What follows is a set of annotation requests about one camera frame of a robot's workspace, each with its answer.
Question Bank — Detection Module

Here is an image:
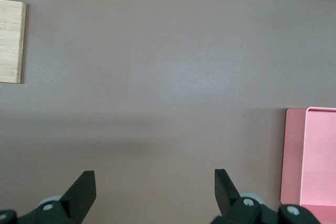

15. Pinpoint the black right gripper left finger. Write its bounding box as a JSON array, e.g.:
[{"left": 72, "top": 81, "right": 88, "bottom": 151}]
[{"left": 18, "top": 170, "right": 97, "bottom": 224}]

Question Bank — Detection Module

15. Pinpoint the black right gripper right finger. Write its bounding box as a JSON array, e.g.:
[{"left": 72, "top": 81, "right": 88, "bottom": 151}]
[{"left": 212, "top": 168, "right": 323, "bottom": 224}]

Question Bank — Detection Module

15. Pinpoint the pink plastic bin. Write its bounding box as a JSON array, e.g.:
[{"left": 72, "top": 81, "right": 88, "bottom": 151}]
[{"left": 280, "top": 106, "right": 336, "bottom": 224}]

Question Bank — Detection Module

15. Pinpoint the brown leather table mat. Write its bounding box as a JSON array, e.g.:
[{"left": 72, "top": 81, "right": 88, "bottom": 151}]
[{"left": 0, "top": 0, "right": 336, "bottom": 224}]

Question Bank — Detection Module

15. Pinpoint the bamboo cutting board with handle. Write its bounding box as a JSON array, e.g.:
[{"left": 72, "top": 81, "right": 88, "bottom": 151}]
[{"left": 0, "top": 0, "right": 27, "bottom": 84}]

